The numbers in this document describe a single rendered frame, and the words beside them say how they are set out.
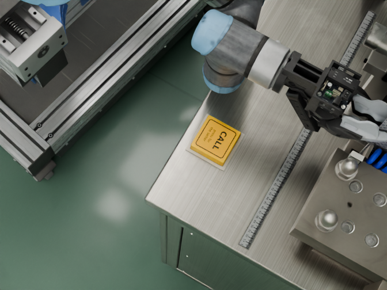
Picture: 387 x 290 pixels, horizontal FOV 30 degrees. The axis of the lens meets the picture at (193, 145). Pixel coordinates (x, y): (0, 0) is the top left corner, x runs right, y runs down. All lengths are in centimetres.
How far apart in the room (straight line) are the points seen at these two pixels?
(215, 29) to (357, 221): 39
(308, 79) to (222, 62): 14
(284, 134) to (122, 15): 97
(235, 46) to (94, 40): 108
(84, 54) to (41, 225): 54
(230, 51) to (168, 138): 116
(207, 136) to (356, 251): 34
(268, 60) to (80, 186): 123
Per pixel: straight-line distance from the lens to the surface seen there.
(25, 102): 215
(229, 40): 116
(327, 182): 123
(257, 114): 138
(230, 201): 133
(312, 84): 113
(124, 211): 224
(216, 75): 124
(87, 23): 222
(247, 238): 132
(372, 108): 120
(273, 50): 116
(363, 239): 122
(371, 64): 120
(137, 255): 222
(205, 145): 133
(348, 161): 120
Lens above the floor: 220
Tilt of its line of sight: 74 degrees down
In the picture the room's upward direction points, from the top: 8 degrees clockwise
